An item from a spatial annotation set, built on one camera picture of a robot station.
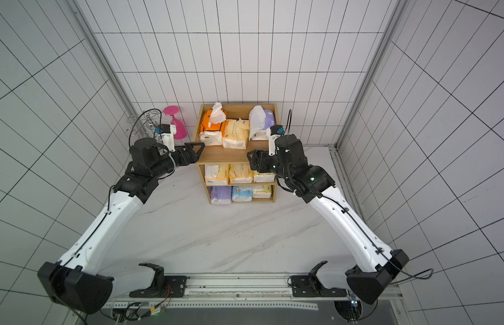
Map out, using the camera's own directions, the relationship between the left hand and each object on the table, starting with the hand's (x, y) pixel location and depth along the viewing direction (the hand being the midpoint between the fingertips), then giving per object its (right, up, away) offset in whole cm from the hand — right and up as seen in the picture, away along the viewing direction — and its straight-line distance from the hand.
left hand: (196, 149), depth 73 cm
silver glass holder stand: (-27, +16, +18) cm, 36 cm away
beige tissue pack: (+6, -10, +7) cm, 13 cm away
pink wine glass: (-19, +20, +23) cm, 36 cm away
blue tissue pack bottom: (+16, -20, +19) cm, 32 cm away
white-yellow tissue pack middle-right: (+25, -11, +8) cm, 29 cm away
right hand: (+19, -2, -6) cm, 20 cm away
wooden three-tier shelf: (+8, -2, +2) cm, 8 cm away
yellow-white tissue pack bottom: (+25, -18, +20) cm, 37 cm away
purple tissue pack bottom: (+6, -20, +17) cm, 27 cm away
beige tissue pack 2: (+16, -9, +7) cm, 20 cm away
